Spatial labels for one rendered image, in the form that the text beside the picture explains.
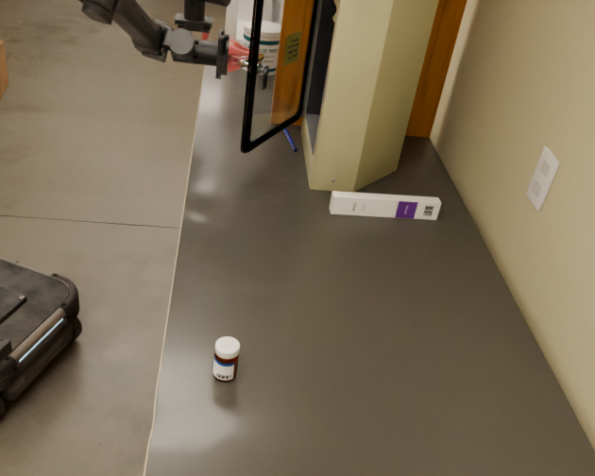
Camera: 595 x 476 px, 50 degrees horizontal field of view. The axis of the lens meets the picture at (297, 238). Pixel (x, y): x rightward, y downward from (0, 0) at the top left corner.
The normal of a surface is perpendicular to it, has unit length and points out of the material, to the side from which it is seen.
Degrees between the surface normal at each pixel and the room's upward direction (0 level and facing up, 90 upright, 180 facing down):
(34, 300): 0
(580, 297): 90
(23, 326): 0
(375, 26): 90
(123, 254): 0
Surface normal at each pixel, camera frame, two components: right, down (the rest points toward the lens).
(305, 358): 0.13, -0.82
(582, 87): -0.99, -0.07
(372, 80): 0.07, 0.57
